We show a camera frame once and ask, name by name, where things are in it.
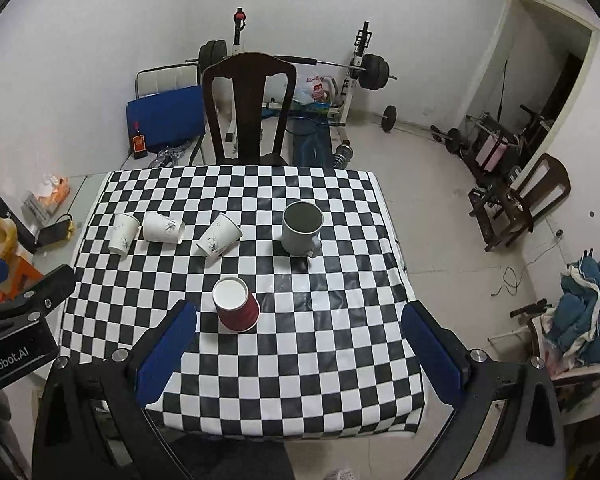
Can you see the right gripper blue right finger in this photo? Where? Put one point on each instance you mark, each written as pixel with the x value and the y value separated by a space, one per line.
pixel 440 353

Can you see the tilted white paper cup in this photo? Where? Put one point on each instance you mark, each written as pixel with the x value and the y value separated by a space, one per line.
pixel 222 234

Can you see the wooden chair by door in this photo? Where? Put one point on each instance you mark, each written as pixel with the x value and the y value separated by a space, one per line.
pixel 505 213

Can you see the orange box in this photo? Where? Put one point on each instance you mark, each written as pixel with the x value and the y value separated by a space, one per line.
pixel 21 275

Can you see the lying white paper cup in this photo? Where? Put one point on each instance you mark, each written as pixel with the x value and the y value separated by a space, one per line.
pixel 158 228

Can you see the black white checkered tablecloth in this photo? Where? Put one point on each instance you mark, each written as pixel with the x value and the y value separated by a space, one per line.
pixel 298 289

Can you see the white weight bench rack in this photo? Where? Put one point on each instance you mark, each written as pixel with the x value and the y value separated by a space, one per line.
pixel 340 106

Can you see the grey ceramic mug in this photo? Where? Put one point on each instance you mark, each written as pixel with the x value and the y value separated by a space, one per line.
pixel 302 224

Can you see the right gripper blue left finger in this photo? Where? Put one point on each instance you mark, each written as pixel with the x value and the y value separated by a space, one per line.
pixel 159 351

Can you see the blue folded mat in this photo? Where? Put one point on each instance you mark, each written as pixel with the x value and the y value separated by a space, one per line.
pixel 169 118

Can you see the small barbell on floor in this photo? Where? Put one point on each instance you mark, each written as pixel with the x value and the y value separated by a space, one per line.
pixel 390 121

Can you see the upright white paper cup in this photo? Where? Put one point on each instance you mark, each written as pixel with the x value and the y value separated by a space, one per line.
pixel 123 232

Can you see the dark wooden chair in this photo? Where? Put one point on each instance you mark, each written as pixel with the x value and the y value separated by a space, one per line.
pixel 248 73

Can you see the red ribbed paper cup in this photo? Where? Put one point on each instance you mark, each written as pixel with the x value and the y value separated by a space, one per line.
pixel 237 308

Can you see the black rectangular box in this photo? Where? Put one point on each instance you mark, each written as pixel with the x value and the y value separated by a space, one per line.
pixel 24 236

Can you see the black power bank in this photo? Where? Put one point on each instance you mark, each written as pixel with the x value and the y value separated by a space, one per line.
pixel 58 232

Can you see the barbell with black plates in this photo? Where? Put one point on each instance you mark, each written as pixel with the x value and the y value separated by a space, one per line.
pixel 373 73

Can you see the pile of blue clothes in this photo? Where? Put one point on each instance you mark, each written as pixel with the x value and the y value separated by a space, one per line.
pixel 571 329

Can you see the orange tissue pack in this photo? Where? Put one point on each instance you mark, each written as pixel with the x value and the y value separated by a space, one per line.
pixel 52 192

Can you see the dark glass bottle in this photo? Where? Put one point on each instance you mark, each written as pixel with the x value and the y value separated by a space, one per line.
pixel 138 142

